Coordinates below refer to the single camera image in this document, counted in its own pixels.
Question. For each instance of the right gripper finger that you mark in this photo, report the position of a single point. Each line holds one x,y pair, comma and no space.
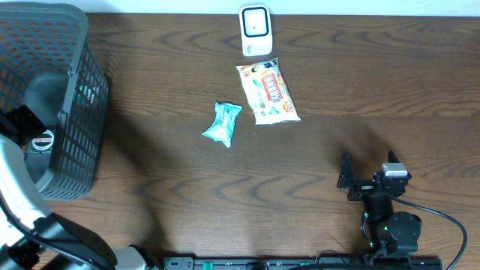
346,170
392,158

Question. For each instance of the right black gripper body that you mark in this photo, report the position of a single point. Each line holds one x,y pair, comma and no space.
361,188

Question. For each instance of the teal wet wipes pack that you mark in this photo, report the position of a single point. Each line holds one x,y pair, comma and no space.
224,124

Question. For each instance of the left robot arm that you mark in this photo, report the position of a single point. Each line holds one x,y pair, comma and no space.
29,227

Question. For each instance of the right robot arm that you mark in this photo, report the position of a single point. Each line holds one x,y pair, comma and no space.
390,232

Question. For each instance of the white barcode scanner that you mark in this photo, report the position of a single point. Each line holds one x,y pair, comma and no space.
256,30

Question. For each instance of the green round-label ointment box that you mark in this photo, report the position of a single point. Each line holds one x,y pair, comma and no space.
43,143

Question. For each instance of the grey plastic mesh basket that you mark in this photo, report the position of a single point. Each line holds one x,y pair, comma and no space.
48,65

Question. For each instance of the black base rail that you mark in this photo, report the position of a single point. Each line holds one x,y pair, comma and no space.
323,262

